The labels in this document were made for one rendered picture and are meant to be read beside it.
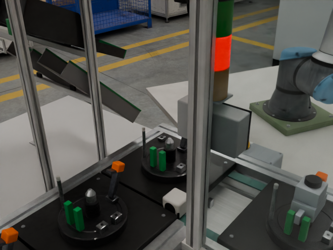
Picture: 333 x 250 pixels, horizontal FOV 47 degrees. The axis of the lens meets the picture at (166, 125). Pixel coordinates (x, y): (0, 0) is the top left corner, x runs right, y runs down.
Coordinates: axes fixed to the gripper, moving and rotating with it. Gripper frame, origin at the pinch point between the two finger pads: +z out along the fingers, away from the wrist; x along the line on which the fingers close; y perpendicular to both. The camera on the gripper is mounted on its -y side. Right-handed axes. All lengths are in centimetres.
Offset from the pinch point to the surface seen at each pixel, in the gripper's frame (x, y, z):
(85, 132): 40, -10, 37
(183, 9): 329, 427, 108
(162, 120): 129, 135, 123
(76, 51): 19.6, -24.6, 0.7
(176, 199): -15.5, -30.2, 24.2
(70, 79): 18.2, -28.4, 6.1
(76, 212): -7, -49, 19
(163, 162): -7.0, -24.3, 21.7
